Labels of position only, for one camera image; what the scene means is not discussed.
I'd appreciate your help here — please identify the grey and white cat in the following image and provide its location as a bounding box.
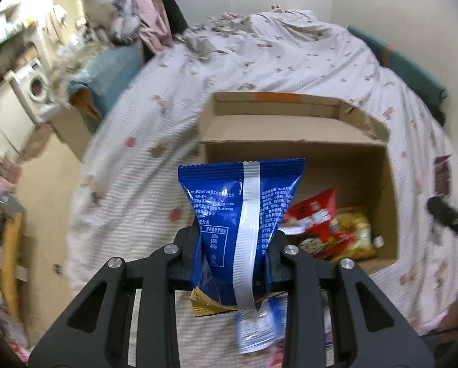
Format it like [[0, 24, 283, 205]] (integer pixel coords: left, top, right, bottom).
[[73, 0, 141, 44]]

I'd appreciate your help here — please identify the heap of clothes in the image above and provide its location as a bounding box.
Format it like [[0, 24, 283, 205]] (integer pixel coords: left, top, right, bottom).
[[50, 34, 111, 96]]

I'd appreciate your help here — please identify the pink curtain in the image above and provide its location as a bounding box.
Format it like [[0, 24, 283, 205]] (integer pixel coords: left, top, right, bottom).
[[119, 0, 174, 52]]

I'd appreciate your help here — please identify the white kitchen cabinet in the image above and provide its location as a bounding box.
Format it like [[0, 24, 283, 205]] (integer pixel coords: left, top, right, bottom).
[[0, 80, 36, 154]]

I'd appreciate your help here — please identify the yellow peanut snack bag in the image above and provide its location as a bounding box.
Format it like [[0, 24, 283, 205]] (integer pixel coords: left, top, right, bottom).
[[309, 207, 377, 263]]

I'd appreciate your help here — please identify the red snack packet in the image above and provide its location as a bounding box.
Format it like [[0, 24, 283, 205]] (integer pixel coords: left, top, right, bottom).
[[281, 188, 339, 238]]

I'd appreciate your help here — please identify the wooden rack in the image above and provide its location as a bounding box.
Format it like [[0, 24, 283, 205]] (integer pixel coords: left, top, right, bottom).
[[0, 199, 26, 315]]

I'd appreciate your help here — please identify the cardboard box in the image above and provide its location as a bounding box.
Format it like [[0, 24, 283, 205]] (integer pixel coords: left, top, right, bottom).
[[196, 91, 400, 277]]

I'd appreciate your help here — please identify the pile of snack packets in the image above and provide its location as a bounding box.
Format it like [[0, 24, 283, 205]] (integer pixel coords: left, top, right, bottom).
[[233, 289, 333, 357]]

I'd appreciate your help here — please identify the white washing machine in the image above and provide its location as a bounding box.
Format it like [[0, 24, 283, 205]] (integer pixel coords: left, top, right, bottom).
[[12, 58, 55, 117]]

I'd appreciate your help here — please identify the printed checkered blanket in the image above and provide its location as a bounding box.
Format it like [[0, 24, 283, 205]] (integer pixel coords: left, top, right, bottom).
[[66, 6, 458, 357]]

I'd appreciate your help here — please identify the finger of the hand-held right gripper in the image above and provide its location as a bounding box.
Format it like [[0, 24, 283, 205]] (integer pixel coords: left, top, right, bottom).
[[428, 195, 458, 248]]

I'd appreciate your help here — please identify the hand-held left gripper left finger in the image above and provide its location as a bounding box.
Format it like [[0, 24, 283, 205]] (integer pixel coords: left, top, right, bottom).
[[27, 226, 204, 368]]

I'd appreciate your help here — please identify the blue snack bag silver seam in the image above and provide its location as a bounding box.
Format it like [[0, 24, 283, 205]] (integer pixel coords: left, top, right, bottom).
[[177, 158, 305, 317]]

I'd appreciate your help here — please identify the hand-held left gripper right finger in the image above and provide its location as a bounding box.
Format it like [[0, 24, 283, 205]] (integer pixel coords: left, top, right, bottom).
[[265, 231, 436, 368]]

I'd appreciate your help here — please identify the beige storage box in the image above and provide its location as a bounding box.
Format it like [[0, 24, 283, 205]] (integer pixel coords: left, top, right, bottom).
[[50, 100, 103, 162]]

